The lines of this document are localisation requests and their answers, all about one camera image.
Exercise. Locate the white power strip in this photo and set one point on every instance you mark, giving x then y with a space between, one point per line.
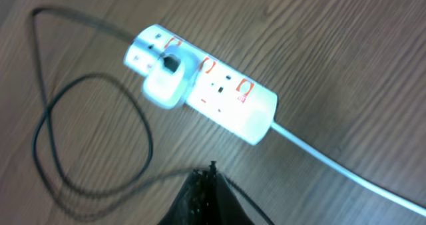
231 99

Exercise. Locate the white charger adapter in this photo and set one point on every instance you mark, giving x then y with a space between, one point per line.
172 79

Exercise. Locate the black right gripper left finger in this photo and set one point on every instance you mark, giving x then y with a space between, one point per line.
187 208

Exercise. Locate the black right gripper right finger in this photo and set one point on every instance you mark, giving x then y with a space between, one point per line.
223 206

